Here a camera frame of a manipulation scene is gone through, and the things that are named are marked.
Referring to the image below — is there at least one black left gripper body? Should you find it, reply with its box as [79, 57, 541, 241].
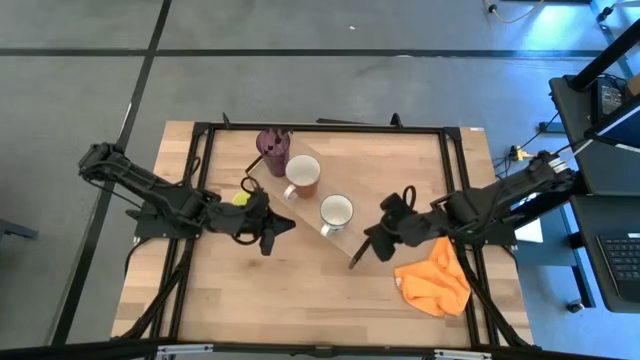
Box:
[219, 199, 276, 257]

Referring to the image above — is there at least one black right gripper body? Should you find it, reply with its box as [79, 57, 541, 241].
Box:
[375, 210, 437, 263]

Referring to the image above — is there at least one blue white floral mug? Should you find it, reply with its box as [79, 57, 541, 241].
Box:
[318, 193, 355, 238]

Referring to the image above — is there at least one red mug white handle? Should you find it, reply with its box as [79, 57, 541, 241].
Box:
[282, 153, 322, 202]

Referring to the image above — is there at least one purple faceted tumbler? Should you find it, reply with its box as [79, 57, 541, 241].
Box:
[255, 127, 292, 179]

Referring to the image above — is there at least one orange cloth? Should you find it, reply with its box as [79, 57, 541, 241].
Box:
[393, 234, 472, 318]

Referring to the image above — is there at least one white sheet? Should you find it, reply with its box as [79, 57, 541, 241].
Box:
[514, 192, 544, 244]

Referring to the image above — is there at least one dark grey side desk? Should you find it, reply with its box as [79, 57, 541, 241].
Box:
[549, 74, 640, 201]

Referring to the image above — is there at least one black laptop keyboard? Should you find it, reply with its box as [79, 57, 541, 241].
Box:
[594, 230, 640, 314]

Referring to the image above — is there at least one grey floor object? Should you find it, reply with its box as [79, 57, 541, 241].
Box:
[0, 218, 39, 241]

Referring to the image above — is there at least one black slab white edge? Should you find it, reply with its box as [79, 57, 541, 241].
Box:
[584, 92, 640, 154]

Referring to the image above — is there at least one black diagonal pole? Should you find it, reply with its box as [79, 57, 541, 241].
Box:
[569, 19, 640, 91]

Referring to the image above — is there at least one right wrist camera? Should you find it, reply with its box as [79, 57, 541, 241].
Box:
[380, 192, 409, 215]

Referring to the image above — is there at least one wooden shelf black metal frame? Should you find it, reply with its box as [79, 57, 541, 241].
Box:
[244, 129, 401, 270]

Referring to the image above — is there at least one black aluminium table frame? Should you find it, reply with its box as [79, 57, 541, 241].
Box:
[112, 112, 536, 360]

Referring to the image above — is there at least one yellow cable black plug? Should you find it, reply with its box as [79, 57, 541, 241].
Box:
[482, 0, 546, 25]

